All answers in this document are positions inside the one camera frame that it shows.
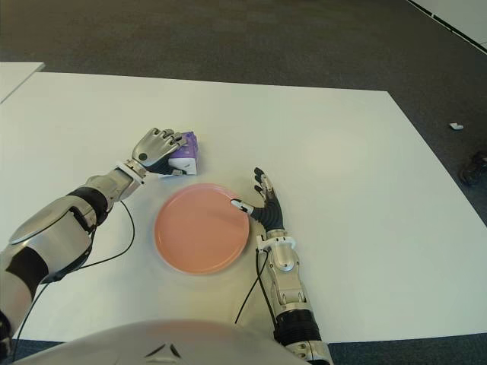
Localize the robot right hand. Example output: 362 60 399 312
230 167 285 231

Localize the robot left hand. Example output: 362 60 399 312
131 127 189 176

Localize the purple tissue paper pack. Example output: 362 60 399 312
158 131 199 178

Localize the pink round plate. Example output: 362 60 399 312
154 182 251 275

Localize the adjacent white table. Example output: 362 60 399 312
0 62 46 104

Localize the silver robot torso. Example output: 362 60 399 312
11 319 301 365

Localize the black shoe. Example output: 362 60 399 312
458 151 487 186

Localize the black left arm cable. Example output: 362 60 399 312
11 200 136 364

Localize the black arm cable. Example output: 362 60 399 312
234 249 267 324
11 200 136 364

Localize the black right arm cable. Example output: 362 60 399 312
234 249 267 324

